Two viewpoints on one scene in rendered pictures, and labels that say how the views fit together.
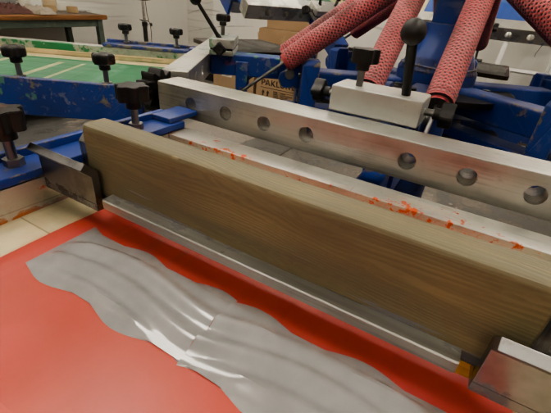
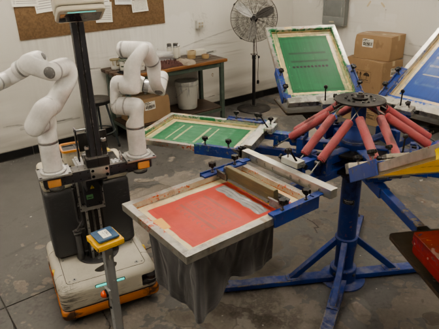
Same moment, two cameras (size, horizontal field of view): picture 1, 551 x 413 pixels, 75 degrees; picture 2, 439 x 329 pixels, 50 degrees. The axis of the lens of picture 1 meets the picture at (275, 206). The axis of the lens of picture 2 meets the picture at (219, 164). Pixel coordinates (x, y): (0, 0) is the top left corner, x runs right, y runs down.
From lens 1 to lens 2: 2.15 m
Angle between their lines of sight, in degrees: 24
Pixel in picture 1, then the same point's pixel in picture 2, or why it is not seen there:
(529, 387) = (272, 202)
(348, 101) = (284, 160)
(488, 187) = (303, 183)
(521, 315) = (272, 194)
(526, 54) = not seen: outside the picture
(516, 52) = not seen: outside the picture
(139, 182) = (233, 176)
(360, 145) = (283, 172)
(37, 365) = (219, 198)
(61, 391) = (222, 200)
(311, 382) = (251, 203)
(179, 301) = (237, 195)
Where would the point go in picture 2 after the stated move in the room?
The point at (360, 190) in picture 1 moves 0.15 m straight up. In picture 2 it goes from (277, 182) to (278, 156)
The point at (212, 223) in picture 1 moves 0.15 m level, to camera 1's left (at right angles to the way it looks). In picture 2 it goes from (243, 183) to (217, 179)
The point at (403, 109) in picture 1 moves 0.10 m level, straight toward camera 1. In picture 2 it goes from (294, 164) to (283, 170)
